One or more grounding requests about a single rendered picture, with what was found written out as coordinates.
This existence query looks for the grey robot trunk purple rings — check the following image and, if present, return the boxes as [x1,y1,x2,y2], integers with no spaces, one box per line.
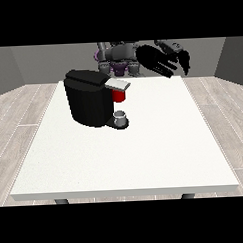
[94,41,144,80]

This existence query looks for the small grey cup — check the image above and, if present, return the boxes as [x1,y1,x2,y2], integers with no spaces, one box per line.
[113,109,128,127]

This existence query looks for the black coffee machine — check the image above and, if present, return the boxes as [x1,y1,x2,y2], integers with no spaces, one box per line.
[62,66,130,132]

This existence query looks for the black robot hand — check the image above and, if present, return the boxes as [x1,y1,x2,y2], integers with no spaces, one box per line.
[134,41,193,81]

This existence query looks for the pale grey machine lid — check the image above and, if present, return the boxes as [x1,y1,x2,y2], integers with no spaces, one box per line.
[104,76,132,94]

